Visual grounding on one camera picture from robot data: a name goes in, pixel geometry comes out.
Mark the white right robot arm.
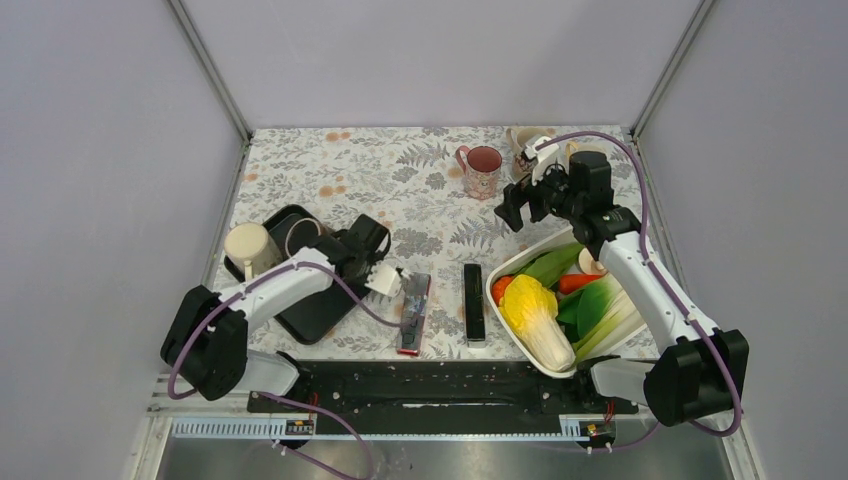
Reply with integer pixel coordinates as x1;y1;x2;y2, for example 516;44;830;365
495;149;749;437

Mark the pink speckled mug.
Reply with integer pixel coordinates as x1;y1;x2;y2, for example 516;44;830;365
455;146;503;200

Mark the plain cream mug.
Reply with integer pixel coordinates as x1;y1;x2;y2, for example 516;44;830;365
564;140;608;160

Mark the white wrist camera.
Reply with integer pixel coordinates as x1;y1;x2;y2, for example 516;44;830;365
365;263;403;297
522;135;563;184

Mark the red tomato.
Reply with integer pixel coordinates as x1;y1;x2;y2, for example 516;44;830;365
490;275;514;307

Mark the yellow napa cabbage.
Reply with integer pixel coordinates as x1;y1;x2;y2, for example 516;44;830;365
498;274;576;372

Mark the floral cream mug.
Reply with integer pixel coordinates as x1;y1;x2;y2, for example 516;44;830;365
505;127;550;181

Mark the green leafy vegetable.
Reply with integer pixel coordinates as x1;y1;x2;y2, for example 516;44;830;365
518;243;619;343

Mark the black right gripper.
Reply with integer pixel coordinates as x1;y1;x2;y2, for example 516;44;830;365
493;157;583;233

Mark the silver red flat box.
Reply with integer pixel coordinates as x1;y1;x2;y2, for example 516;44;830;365
396;272;431;356

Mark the brown ribbed mug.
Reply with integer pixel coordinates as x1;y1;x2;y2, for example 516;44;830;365
224;222;283;280

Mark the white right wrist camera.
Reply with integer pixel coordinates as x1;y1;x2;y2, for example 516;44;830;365
522;135;563;184

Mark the green white leek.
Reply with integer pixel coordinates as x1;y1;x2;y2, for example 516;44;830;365
573;281;637;362

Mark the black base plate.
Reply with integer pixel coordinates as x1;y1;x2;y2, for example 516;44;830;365
288;360;637;436

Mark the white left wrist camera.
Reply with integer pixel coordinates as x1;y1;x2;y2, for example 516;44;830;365
365;263;403;297

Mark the beige mushroom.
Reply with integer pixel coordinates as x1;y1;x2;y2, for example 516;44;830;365
578;248;607;276

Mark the black skull mug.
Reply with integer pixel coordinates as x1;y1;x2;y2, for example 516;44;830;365
283;217;326;257

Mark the black rectangular box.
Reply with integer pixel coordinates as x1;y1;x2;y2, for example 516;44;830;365
463;263;486;348

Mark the orange carrot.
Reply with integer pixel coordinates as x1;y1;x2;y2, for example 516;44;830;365
557;274;602;295

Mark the black rectangular tray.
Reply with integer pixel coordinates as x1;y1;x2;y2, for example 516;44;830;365
263;204;357;345

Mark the white oval basin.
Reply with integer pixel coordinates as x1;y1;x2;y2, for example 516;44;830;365
484;227;647;379

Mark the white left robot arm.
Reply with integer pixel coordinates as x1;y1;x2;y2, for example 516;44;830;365
160;215;402;411

